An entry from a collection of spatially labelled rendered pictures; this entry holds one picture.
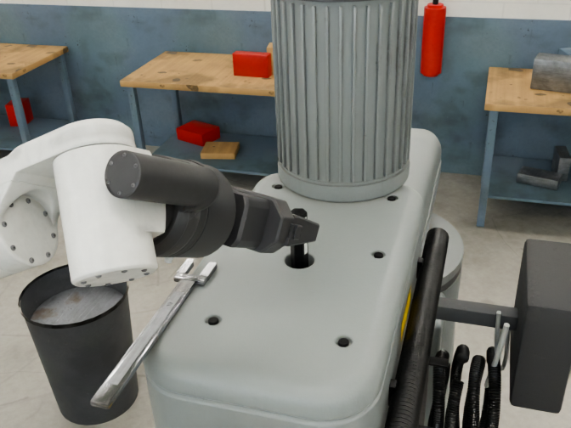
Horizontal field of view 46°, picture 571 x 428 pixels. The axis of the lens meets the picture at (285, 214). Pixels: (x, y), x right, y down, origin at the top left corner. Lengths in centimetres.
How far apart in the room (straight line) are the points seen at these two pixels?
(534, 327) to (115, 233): 74
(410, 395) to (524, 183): 408
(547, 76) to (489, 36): 65
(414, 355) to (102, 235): 44
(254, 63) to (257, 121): 91
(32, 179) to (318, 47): 44
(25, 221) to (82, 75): 557
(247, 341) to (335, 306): 11
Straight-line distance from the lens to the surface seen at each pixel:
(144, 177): 48
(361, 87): 89
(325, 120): 90
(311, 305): 75
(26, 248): 58
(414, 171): 135
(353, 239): 86
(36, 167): 56
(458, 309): 118
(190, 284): 79
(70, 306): 324
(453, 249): 148
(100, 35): 592
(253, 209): 63
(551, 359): 113
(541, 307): 107
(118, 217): 50
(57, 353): 307
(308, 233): 70
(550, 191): 475
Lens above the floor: 235
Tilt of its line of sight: 30 degrees down
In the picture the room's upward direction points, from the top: 3 degrees counter-clockwise
